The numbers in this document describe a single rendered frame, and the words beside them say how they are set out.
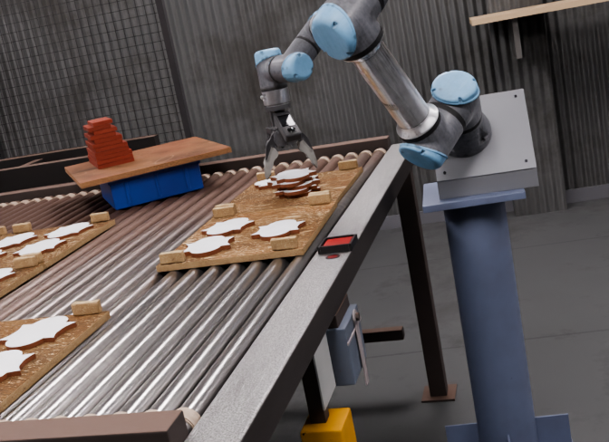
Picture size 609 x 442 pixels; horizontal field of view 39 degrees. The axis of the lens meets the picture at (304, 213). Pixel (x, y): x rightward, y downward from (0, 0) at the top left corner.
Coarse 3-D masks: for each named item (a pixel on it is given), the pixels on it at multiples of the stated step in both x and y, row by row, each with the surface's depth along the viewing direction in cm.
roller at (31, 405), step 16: (176, 272) 197; (160, 288) 188; (144, 304) 179; (128, 320) 172; (96, 336) 164; (112, 336) 164; (80, 352) 156; (96, 352) 158; (64, 368) 150; (80, 368) 152; (48, 384) 144; (64, 384) 147; (32, 400) 139; (48, 400) 141; (16, 416) 134
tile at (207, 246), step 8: (200, 240) 209; (208, 240) 208; (216, 240) 206; (224, 240) 205; (232, 240) 207; (192, 248) 203; (200, 248) 202; (208, 248) 200; (216, 248) 199; (224, 248) 201; (192, 256) 200; (200, 256) 198
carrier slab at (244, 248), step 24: (240, 216) 231; (264, 216) 226; (288, 216) 221; (312, 216) 216; (192, 240) 216; (240, 240) 207; (312, 240) 198; (168, 264) 198; (192, 264) 196; (216, 264) 195
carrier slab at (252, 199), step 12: (360, 168) 264; (324, 180) 257; (336, 180) 254; (348, 180) 250; (252, 192) 260; (264, 192) 257; (336, 192) 238; (240, 204) 247; (252, 204) 244; (264, 204) 241; (276, 204) 238; (288, 204) 235; (300, 204) 232
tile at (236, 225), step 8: (216, 224) 223; (224, 224) 221; (232, 224) 220; (240, 224) 218; (248, 224) 218; (208, 232) 216; (216, 232) 214; (224, 232) 213; (232, 232) 214; (240, 232) 213
